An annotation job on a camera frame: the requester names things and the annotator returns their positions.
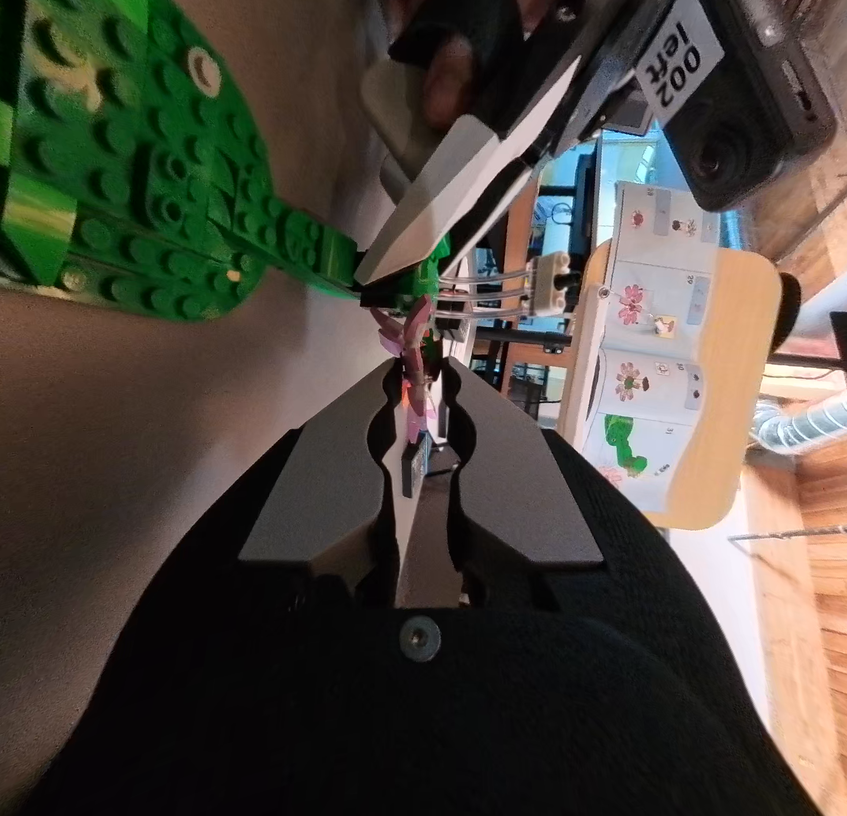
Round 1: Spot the wooden booklet stand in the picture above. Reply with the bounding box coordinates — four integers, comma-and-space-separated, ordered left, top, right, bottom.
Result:
558, 239, 783, 532

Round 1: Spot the silver flexible duct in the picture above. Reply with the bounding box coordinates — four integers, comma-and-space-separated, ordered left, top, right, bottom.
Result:
751, 398, 847, 456

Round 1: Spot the person's left hand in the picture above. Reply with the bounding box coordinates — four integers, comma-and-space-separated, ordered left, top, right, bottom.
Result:
423, 0, 577, 130

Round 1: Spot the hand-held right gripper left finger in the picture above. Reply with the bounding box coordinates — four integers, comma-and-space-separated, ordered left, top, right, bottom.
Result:
237, 358, 403, 588

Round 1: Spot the lego instruction booklet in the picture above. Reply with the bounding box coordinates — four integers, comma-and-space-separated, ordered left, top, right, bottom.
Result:
582, 180, 745, 509

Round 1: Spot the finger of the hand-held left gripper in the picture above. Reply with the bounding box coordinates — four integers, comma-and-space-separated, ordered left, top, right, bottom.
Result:
356, 56, 588, 289
363, 167, 543, 304

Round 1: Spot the green lego lily pad model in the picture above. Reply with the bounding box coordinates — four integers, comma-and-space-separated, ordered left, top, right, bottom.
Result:
0, 0, 577, 323

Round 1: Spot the black camera battery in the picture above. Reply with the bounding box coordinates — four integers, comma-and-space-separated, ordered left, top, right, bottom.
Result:
400, 432, 432, 499

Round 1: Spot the pink lego flower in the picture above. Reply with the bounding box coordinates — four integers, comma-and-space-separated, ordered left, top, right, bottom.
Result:
376, 296, 441, 446

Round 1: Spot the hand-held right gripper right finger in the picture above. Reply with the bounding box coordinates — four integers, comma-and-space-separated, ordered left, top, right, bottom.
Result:
443, 358, 604, 575

